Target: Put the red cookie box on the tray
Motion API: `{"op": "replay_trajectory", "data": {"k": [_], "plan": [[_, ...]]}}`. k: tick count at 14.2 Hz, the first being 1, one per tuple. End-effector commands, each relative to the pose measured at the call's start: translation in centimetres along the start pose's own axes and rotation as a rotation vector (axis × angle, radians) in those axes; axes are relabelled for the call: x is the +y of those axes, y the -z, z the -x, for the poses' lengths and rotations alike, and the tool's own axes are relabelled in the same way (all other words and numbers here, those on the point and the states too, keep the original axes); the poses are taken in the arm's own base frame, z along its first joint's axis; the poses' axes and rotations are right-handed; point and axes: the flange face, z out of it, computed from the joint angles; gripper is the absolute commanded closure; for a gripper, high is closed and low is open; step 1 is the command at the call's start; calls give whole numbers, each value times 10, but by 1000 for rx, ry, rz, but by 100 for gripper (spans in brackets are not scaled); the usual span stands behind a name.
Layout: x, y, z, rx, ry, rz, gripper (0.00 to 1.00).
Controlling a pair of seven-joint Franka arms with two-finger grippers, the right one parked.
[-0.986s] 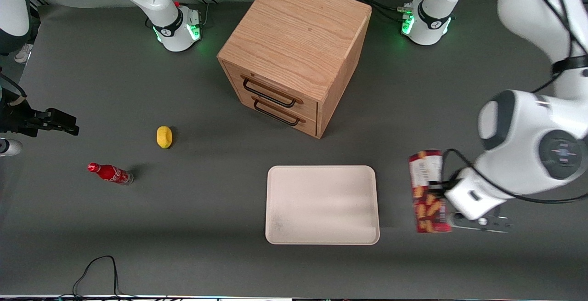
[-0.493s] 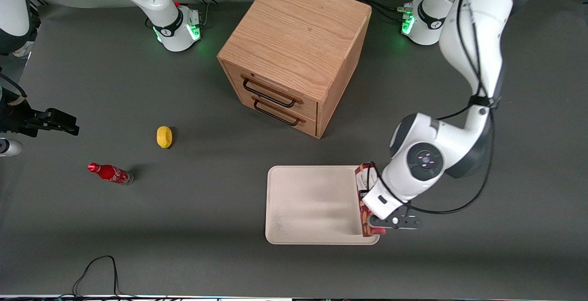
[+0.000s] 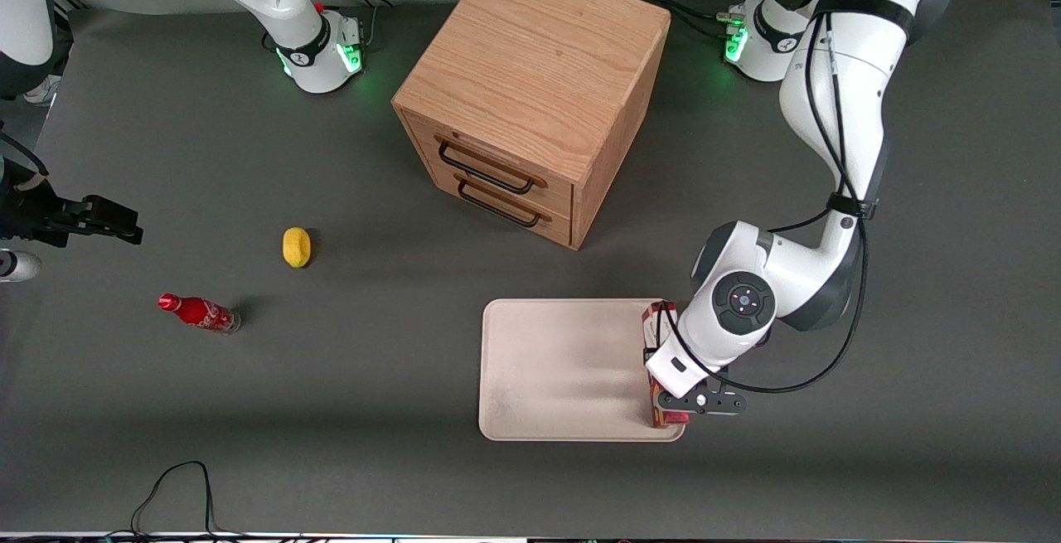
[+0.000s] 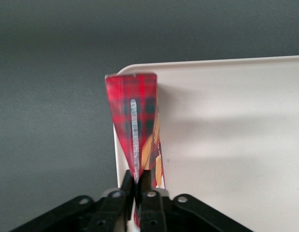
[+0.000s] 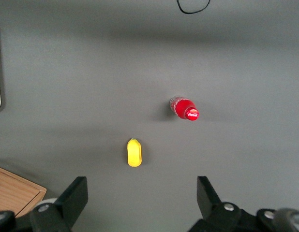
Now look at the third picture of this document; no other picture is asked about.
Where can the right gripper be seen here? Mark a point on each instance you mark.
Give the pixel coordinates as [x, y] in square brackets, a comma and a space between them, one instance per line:
[40, 218]

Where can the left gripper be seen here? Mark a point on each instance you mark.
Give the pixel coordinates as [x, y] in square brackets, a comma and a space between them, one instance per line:
[646, 355]

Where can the red cookie box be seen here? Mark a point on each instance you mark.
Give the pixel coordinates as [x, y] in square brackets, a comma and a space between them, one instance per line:
[651, 329]

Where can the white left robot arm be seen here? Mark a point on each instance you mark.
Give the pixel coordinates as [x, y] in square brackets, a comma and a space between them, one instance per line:
[837, 87]

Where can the white rectangular tray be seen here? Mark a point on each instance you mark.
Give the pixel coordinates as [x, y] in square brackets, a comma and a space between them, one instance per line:
[564, 369]

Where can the red cola bottle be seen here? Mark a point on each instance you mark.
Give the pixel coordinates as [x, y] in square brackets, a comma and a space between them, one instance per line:
[199, 312]

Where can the white sneaker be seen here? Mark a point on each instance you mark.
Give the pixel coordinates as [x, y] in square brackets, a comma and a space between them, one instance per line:
[40, 94]

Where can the wooden drawer front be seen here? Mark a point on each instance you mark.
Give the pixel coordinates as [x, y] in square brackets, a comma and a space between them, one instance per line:
[464, 141]
[555, 224]

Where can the yellow lemon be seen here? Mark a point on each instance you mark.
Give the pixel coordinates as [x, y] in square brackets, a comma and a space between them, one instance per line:
[297, 246]

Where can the oak wooden drawer cabinet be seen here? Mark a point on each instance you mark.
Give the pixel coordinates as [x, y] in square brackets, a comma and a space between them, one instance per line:
[539, 62]

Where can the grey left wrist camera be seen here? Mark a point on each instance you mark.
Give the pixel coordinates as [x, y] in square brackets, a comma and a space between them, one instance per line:
[704, 403]

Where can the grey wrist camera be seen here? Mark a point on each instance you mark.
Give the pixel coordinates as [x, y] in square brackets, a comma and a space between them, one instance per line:
[704, 403]
[16, 266]

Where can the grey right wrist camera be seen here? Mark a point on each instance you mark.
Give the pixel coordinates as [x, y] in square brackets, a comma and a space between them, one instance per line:
[16, 266]

